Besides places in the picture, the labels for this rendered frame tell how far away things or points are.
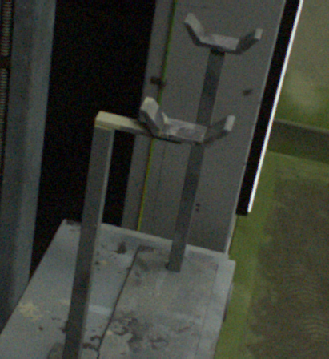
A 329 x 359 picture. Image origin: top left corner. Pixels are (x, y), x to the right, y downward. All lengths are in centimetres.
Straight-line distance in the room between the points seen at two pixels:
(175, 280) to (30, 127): 30
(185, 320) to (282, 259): 145
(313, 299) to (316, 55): 83
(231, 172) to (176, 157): 9
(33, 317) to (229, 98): 52
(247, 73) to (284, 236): 124
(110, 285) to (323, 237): 157
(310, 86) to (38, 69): 204
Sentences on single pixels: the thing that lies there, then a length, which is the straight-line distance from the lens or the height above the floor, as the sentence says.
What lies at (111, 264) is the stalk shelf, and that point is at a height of 79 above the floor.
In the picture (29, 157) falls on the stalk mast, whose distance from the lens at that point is 97.
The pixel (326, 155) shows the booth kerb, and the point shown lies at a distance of 294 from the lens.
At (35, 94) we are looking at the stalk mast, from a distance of 94.
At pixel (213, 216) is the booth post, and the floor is 64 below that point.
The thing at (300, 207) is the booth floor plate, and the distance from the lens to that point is 275.
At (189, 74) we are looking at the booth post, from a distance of 144.
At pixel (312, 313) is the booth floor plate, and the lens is 238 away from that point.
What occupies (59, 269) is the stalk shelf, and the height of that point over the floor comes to 79.
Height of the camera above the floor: 150
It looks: 32 degrees down
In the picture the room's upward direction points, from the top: 10 degrees clockwise
